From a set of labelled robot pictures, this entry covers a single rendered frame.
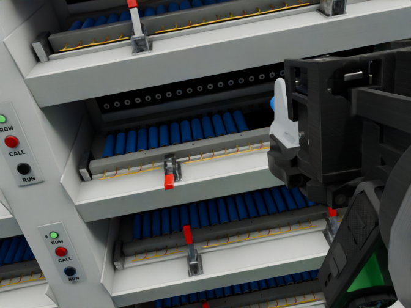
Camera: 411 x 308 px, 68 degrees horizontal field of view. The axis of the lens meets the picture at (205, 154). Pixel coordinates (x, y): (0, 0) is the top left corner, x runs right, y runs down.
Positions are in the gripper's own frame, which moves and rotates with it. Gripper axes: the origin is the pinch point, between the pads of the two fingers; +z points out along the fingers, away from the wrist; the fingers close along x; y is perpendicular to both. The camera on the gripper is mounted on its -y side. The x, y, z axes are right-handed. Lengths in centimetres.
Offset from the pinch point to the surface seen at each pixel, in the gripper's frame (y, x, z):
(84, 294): -29.6, 34.3, 17.5
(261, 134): -6.5, -1.0, 20.7
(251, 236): -28.0, 2.3, 24.0
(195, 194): -13.5, 11.4, 17.2
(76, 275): -25.0, 34.2, 17.0
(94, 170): -8.0, 27.5, 21.0
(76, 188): -9.6, 30.2, 18.3
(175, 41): 9.9, 10.5, 17.9
